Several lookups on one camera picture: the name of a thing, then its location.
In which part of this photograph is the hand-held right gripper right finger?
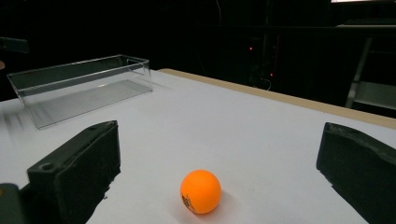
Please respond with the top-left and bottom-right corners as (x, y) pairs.
(316, 121), (396, 224)

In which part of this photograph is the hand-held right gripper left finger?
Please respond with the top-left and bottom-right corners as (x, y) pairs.
(18, 120), (121, 224)

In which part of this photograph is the clear plastic box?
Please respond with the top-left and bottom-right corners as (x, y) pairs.
(7, 54), (153, 130)

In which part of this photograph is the dark equipment rack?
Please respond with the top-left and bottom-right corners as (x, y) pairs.
(199, 24), (312, 91)

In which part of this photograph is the orange table tennis ball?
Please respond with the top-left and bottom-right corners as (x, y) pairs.
(179, 169), (222, 215)

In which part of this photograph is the white metal table frame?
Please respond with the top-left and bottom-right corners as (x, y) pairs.
(335, 21), (396, 111)

